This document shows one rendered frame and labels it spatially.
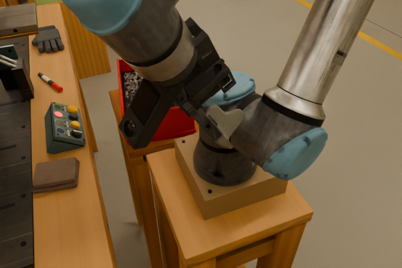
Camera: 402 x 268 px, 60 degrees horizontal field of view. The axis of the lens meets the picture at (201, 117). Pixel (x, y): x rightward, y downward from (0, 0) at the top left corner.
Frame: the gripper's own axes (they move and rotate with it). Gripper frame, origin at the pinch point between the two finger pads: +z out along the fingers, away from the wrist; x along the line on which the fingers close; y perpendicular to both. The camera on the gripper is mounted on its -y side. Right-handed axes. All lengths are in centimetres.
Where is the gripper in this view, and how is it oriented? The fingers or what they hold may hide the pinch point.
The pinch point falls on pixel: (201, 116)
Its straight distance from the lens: 57.9
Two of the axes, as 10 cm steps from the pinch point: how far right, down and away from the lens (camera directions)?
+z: 2.9, 3.0, 9.1
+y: 7.6, -6.5, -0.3
